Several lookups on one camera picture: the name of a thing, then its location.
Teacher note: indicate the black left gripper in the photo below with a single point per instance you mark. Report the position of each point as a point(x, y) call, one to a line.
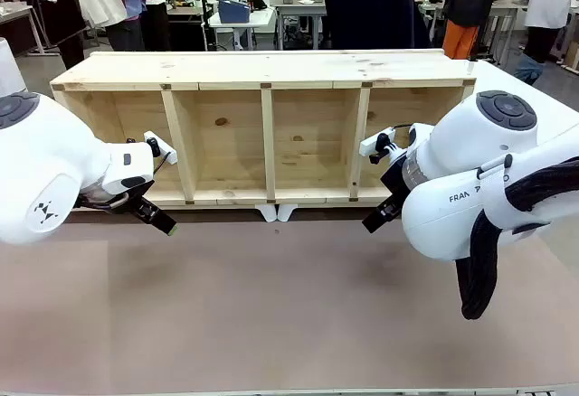
point(133, 199)

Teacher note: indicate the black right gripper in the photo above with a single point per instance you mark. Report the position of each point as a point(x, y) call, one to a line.
point(395, 183)

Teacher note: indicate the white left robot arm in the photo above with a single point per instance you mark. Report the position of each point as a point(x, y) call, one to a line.
point(40, 161)

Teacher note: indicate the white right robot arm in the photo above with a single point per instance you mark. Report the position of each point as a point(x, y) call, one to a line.
point(457, 215)

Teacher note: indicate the light wooden four-compartment shelf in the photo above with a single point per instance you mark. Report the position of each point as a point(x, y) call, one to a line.
point(271, 70)

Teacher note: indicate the person in navy sweater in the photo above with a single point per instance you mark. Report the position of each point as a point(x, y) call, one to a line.
point(371, 2)

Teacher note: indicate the blue plastic bin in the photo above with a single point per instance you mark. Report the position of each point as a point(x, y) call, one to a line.
point(234, 11)

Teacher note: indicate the figure in orange black jacket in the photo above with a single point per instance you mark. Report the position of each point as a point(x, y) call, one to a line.
point(470, 2)

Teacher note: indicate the mannequin in black dress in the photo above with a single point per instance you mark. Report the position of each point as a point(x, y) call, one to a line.
point(54, 7)

